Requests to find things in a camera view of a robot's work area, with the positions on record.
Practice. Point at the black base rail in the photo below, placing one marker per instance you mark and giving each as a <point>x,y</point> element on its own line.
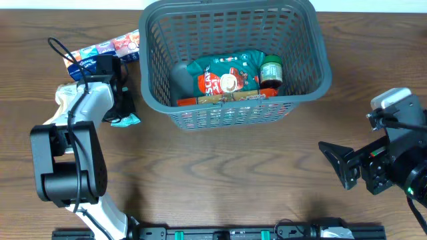
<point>329,228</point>

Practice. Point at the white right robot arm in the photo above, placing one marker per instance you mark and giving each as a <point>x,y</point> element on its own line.
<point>398,158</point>

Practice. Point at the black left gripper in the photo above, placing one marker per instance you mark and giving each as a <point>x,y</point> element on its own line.
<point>125,102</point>

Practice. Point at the light blue snack packet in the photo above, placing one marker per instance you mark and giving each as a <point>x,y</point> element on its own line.
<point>128,120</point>

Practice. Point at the green lid jar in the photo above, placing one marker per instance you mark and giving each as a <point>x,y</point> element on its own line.
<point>271,74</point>

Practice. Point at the beige paper pouch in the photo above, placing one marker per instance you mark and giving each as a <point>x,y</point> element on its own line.
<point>64,95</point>

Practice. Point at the green Nescafe coffee bag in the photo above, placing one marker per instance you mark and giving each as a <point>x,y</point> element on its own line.
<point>226,73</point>

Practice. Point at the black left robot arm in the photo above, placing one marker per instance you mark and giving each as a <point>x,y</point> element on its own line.
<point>68,162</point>

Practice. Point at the red spaghetti packet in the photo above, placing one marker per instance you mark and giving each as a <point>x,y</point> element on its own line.
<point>229,97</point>

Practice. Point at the Kleenex tissue multipack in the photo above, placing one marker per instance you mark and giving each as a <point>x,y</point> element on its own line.
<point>124,47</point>

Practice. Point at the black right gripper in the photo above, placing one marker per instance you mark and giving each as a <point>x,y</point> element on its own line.
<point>371,158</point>

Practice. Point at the grey plastic basket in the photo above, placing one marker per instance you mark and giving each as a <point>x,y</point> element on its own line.
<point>175,33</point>

